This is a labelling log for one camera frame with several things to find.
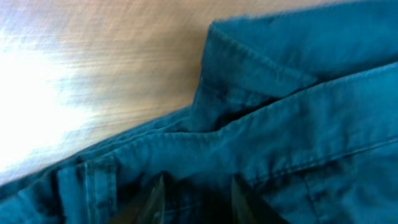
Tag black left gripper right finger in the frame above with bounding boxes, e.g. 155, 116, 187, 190
231, 177, 289, 224

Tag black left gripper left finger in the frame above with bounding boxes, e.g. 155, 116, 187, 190
107, 174, 165, 224

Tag blue denim shorts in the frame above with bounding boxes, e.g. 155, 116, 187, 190
1, 1, 397, 224

